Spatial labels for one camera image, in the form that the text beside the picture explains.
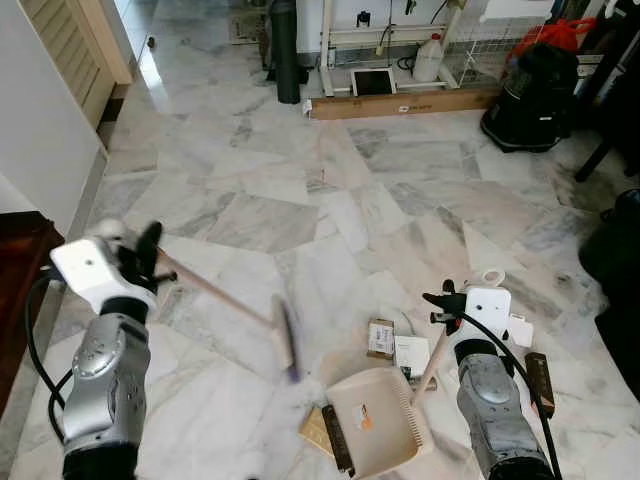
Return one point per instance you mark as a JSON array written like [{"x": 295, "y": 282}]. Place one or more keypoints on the black vacuum cleaner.
[{"x": 530, "y": 100}]

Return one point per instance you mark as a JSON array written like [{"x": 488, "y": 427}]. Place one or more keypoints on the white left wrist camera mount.
[{"x": 85, "y": 268}]

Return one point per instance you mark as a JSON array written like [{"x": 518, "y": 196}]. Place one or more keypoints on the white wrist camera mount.
[
  {"x": 85, "y": 268},
  {"x": 488, "y": 312}
]

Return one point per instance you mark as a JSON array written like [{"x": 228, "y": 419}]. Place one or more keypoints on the black bulky item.
[{"x": 622, "y": 340}]

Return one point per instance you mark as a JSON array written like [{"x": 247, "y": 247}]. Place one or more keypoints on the flat yellow-brown box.
[{"x": 315, "y": 432}]

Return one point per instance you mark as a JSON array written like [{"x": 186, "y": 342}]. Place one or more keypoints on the long brown cardboard box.
[{"x": 400, "y": 104}]

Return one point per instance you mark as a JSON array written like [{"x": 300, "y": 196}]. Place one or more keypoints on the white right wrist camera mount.
[{"x": 488, "y": 312}]

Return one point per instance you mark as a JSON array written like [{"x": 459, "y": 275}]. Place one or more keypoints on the black chair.
[{"x": 620, "y": 90}]

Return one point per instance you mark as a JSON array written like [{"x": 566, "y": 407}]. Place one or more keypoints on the louvred wooden door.
[{"x": 70, "y": 40}]

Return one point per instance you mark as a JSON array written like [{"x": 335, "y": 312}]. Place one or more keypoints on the small brown cardboard box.
[{"x": 380, "y": 340}]

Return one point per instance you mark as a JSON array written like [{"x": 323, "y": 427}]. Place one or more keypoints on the dark brown long box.
[{"x": 540, "y": 385}]

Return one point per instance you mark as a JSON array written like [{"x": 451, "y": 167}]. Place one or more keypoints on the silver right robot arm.
[{"x": 490, "y": 400}]

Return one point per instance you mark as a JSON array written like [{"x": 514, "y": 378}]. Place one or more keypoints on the white metal rack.
[{"x": 326, "y": 70}]

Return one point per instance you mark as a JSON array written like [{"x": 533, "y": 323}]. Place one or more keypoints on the tall black cylinder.
[{"x": 286, "y": 50}]

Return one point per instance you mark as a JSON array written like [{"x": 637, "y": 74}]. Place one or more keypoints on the white plastic jug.
[{"x": 428, "y": 62}]

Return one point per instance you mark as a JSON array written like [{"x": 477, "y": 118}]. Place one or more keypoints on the red bag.
[{"x": 550, "y": 32}]

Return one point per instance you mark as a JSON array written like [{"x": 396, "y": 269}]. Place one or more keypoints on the white framed dark panel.
[{"x": 373, "y": 82}]

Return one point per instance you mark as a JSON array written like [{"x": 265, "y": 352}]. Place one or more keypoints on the dark brown bar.
[{"x": 338, "y": 440}]

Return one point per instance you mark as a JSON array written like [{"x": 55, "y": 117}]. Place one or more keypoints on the white paper packet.
[{"x": 520, "y": 332}]

